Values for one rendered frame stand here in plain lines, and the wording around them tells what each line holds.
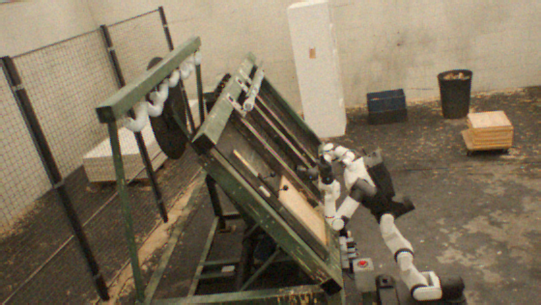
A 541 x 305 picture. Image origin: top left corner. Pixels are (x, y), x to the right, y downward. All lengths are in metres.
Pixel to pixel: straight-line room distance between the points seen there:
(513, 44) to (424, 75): 1.43
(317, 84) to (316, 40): 0.67
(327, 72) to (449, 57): 2.37
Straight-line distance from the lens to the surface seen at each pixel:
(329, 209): 2.91
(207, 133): 2.51
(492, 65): 8.52
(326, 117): 7.16
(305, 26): 6.83
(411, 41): 8.24
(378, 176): 3.08
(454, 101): 7.41
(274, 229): 2.73
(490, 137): 6.18
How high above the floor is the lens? 2.76
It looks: 23 degrees down
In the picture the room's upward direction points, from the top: 12 degrees counter-clockwise
